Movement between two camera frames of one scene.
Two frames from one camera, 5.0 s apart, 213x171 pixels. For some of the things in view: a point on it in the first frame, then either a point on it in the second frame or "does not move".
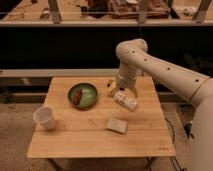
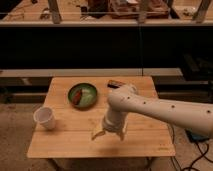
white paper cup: [44, 118] does not move
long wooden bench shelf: [61, 72] does not move
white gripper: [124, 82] → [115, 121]
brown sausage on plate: [77, 96] does not move
